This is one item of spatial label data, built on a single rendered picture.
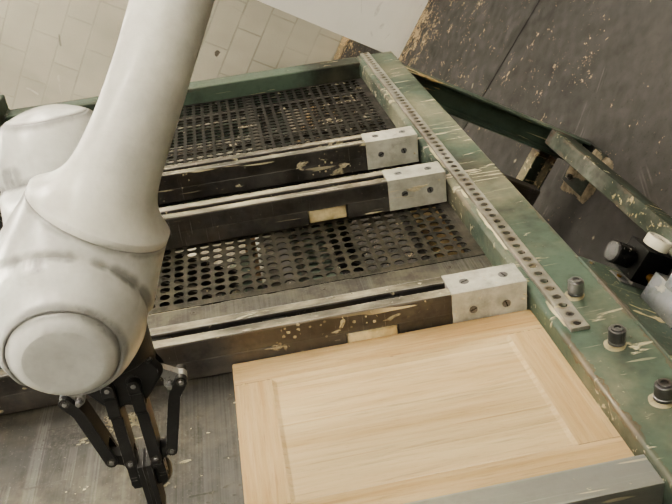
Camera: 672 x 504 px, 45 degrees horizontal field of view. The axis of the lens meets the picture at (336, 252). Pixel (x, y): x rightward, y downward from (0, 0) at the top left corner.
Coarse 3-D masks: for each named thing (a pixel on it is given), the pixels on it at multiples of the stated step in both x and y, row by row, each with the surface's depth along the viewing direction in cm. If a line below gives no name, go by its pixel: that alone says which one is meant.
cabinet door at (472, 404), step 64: (512, 320) 130; (256, 384) 123; (320, 384) 122; (384, 384) 120; (448, 384) 119; (512, 384) 117; (576, 384) 115; (256, 448) 111; (320, 448) 110; (384, 448) 108; (448, 448) 107; (512, 448) 106; (576, 448) 104
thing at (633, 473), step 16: (608, 464) 98; (624, 464) 98; (640, 464) 98; (528, 480) 97; (544, 480) 97; (560, 480) 97; (576, 480) 97; (592, 480) 96; (608, 480) 96; (624, 480) 96; (640, 480) 96; (656, 480) 95; (448, 496) 97; (464, 496) 96; (480, 496) 96; (496, 496) 96; (512, 496) 96; (528, 496) 95; (544, 496) 95; (560, 496) 95; (576, 496) 94; (592, 496) 94; (608, 496) 94; (624, 496) 95; (640, 496) 95; (656, 496) 96
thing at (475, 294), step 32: (384, 288) 133; (416, 288) 132; (448, 288) 131; (480, 288) 130; (512, 288) 131; (224, 320) 130; (256, 320) 130; (288, 320) 128; (320, 320) 128; (352, 320) 129; (384, 320) 130; (416, 320) 131; (448, 320) 132; (160, 352) 126; (192, 352) 126; (224, 352) 127; (256, 352) 128; (288, 352) 129; (0, 384) 124; (160, 384) 128
